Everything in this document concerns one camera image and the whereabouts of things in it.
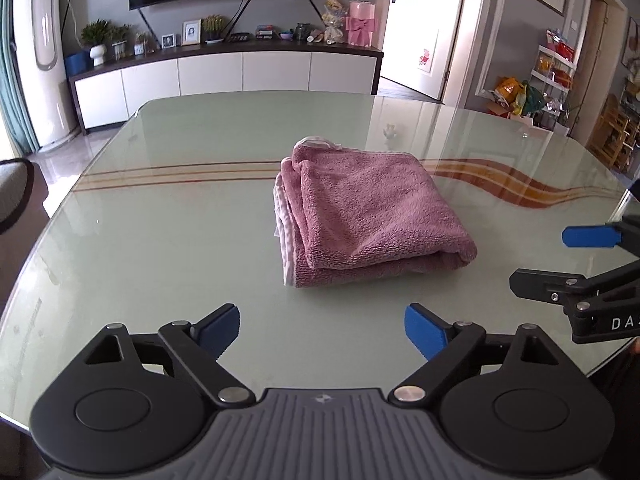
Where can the white photo frame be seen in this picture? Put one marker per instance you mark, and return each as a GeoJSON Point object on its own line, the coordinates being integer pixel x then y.
{"type": "Point", "coordinates": [191, 32]}

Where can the white storage shelf rack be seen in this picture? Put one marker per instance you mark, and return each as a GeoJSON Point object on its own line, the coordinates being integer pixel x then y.
{"type": "Point", "coordinates": [554, 67]}

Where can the potted plant white vase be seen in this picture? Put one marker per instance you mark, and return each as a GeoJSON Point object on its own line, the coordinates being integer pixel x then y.
{"type": "Point", "coordinates": [94, 36]}

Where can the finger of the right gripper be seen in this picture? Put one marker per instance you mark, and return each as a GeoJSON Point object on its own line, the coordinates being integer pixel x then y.
{"type": "Point", "coordinates": [623, 233]}
{"type": "Point", "coordinates": [617, 288]}

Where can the white door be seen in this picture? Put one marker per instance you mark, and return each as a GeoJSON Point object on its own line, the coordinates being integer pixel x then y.
{"type": "Point", "coordinates": [418, 41]}

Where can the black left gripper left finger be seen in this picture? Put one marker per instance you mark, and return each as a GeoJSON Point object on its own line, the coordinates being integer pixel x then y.
{"type": "Point", "coordinates": [129, 403]}

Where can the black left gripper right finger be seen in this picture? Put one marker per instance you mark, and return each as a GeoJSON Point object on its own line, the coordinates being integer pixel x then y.
{"type": "Point", "coordinates": [516, 404]}

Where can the pink terry towel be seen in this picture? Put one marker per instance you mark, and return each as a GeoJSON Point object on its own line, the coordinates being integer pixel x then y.
{"type": "Point", "coordinates": [345, 215]}

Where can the teal curtain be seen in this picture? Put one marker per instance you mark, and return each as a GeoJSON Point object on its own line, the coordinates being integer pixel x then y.
{"type": "Point", "coordinates": [13, 105]}

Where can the white low sideboard cabinet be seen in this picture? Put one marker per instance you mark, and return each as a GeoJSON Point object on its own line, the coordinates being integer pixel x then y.
{"type": "Point", "coordinates": [112, 93]}

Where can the flower bouquet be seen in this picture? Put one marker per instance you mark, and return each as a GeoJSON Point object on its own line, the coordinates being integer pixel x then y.
{"type": "Point", "coordinates": [333, 19]}

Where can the white tower air conditioner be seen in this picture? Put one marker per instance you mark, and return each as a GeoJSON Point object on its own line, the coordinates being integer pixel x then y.
{"type": "Point", "coordinates": [40, 62]}

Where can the pink gift box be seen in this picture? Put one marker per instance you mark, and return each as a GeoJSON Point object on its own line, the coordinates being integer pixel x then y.
{"type": "Point", "coordinates": [360, 23]}

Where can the grey upholstered chair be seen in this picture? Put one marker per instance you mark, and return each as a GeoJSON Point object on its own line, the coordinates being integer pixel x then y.
{"type": "Point", "coordinates": [17, 181]}

